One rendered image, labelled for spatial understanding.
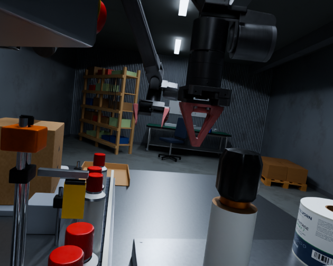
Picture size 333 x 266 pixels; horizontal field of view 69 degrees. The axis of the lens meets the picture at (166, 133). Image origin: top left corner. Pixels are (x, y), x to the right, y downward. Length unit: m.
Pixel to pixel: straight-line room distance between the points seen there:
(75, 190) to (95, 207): 0.16
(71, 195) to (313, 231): 0.60
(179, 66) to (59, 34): 7.68
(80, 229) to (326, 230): 0.59
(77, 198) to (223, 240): 0.28
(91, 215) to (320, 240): 0.55
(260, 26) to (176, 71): 7.44
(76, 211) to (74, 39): 0.25
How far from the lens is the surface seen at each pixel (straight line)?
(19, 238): 0.40
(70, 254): 0.29
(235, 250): 0.52
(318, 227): 0.76
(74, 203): 0.39
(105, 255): 0.59
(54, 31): 0.21
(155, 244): 0.71
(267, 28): 0.43
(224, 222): 0.50
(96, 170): 0.58
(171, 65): 7.87
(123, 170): 1.54
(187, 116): 0.40
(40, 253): 0.78
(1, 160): 0.98
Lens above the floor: 1.24
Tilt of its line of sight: 6 degrees down
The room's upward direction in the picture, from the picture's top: 7 degrees clockwise
